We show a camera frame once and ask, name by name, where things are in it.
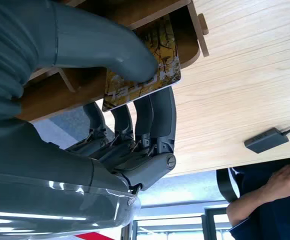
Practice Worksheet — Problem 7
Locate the brown wooden card holder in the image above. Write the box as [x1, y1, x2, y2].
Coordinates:
[17, 0, 210, 122]

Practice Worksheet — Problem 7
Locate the person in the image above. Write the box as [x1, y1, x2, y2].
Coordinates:
[225, 155, 290, 240]

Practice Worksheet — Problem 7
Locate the red sign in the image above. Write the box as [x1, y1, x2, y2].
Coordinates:
[75, 231, 113, 240]

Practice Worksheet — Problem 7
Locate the black chair backrest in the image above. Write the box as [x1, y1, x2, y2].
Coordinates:
[216, 167, 239, 204]

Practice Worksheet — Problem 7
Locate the dark grey usb hub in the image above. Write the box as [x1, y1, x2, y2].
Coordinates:
[244, 127, 290, 155]

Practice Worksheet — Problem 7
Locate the dark window frame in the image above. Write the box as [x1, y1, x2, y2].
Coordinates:
[131, 198, 233, 240]

